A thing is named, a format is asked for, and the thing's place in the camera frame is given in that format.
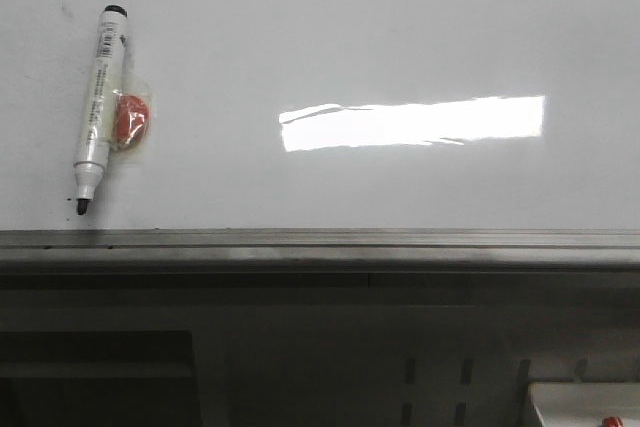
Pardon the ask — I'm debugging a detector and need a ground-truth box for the small red object in bin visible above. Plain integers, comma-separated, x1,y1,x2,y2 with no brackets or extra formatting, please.
601,416,624,427

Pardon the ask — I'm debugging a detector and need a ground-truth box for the grey slotted metal panel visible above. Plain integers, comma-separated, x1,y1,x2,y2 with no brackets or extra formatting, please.
191,306,639,426

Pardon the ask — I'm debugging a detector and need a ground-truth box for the white plastic bin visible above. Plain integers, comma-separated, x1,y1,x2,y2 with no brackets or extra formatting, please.
522,382,639,426

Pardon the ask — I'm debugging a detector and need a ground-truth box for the white whiteboard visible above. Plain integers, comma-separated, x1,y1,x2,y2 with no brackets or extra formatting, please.
1,0,639,230

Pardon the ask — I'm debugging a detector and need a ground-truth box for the grey metal whiteboard tray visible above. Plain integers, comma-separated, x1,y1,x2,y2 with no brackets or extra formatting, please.
1,228,639,303

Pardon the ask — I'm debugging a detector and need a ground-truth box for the red round magnet taped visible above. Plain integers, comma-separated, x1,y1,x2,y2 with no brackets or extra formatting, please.
113,94,150,150

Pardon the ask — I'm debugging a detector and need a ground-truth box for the white marker pen black tip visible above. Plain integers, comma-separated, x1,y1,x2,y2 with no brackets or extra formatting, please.
73,5,128,216

